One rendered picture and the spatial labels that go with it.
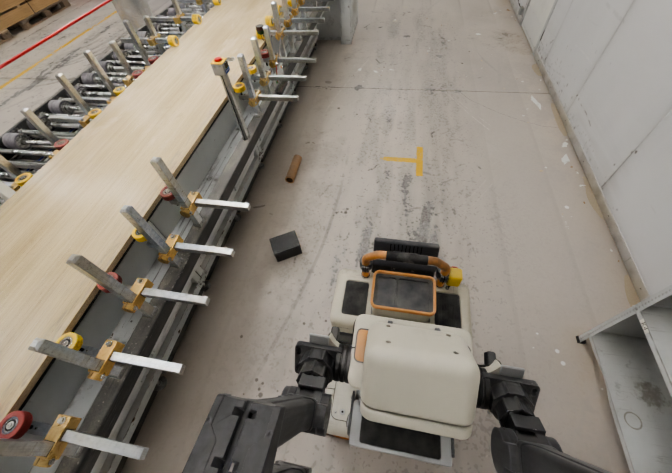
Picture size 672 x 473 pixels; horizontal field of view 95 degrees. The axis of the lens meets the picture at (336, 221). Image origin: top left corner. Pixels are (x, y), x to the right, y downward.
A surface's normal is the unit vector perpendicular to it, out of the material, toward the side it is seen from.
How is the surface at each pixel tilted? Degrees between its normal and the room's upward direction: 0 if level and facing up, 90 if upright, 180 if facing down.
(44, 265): 0
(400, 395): 42
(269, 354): 0
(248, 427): 13
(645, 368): 0
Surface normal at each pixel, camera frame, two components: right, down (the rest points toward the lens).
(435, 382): -0.17, 0.08
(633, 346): -0.07, -0.61
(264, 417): -0.02, -0.77
